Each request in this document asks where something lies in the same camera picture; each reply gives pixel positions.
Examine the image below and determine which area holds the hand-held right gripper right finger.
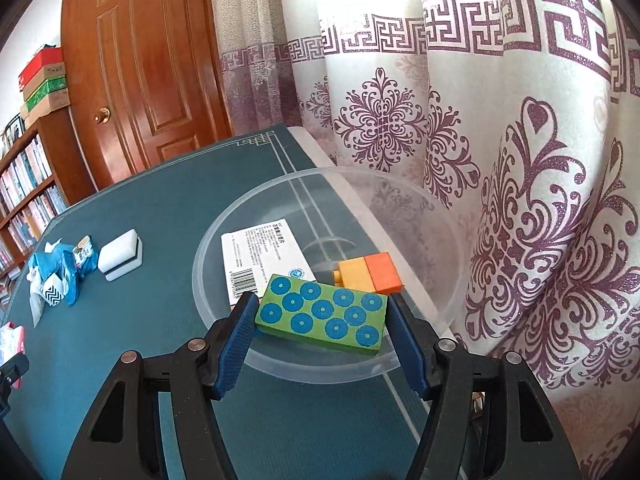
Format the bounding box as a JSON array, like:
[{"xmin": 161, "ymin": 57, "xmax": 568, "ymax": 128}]
[{"xmin": 387, "ymin": 292, "xmax": 583, "ymax": 480}]

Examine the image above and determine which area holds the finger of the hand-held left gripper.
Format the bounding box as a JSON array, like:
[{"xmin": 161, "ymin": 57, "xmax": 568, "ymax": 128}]
[{"xmin": 0, "ymin": 355, "xmax": 28, "ymax": 416}]

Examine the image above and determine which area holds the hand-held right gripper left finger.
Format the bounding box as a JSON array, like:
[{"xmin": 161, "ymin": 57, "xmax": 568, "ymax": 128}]
[{"xmin": 60, "ymin": 292, "xmax": 261, "ymax": 480}]

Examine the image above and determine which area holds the green block with blue circles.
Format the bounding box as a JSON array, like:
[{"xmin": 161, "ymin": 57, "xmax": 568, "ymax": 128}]
[{"xmin": 254, "ymin": 274, "xmax": 389, "ymax": 359}]

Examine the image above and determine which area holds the clear plastic bowl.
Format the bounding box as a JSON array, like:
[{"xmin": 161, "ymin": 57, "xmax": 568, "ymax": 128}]
[{"xmin": 192, "ymin": 167, "xmax": 473, "ymax": 373}]

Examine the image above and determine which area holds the blue cloth-like packet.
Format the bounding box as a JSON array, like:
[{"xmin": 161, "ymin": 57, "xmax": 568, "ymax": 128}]
[{"xmin": 27, "ymin": 247, "xmax": 81, "ymax": 291}]

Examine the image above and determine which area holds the pink and white packet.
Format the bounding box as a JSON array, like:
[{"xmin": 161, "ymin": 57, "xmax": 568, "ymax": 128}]
[{"xmin": 0, "ymin": 324, "xmax": 26, "ymax": 388}]

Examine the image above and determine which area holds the orange block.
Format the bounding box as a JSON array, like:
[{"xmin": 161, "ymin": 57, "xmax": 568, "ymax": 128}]
[{"xmin": 364, "ymin": 252, "xmax": 405, "ymax": 295}]

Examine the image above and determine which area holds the black-white zigzag small packet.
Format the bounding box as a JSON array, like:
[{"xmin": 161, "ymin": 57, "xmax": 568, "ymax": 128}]
[{"xmin": 42, "ymin": 282, "xmax": 68, "ymax": 307}]

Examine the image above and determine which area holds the white medicine box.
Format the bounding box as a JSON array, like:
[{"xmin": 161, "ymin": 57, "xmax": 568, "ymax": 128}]
[{"xmin": 221, "ymin": 219, "xmax": 319, "ymax": 311}]

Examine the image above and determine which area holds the small blue snack packet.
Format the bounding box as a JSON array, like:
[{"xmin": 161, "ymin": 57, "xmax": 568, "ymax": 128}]
[{"xmin": 74, "ymin": 236, "xmax": 98, "ymax": 271}]

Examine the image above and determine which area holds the white board eraser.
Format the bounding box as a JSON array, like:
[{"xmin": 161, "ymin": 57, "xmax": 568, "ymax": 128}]
[{"xmin": 97, "ymin": 229, "xmax": 144, "ymax": 282}]

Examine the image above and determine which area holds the teal table mat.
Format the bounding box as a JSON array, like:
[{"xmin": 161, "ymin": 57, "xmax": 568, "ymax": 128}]
[{"xmin": 0, "ymin": 127, "xmax": 481, "ymax": 480}]

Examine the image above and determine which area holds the row of books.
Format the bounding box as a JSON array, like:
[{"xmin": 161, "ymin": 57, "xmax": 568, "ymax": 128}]
[{"xmin": 0, "ymin": 115, "xmax": 68, "ymax": 291}]

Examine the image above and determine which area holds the wooden bookshelf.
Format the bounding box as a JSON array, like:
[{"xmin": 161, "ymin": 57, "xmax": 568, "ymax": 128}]
[{"xmin": 0, "ymin": 107, "xmax": 98, "ymax": 306}]

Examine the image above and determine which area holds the white curtain with purple pattern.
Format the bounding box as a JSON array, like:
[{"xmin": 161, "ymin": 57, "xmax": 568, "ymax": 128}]
[{"xmin": 207, "ymin": 0, "xmax": 640, "ymax": 480}]

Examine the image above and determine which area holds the brown wooden door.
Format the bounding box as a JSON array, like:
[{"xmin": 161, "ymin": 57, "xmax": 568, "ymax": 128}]
[{"xmin": 61, "ymin": 0, "xmax": 236, "ymax": 191}]

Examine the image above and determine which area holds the brown cardboard box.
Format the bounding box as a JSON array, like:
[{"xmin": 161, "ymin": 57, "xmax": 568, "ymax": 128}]
[{"xmin": 40, "ymin": 62, "xmax": 67, "ymax": 86}]

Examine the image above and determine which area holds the red box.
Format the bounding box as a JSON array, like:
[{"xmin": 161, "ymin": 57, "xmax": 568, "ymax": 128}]
[{"xmin": 18, "ymin": 47, "xmax": 65, "ymax": 92}]

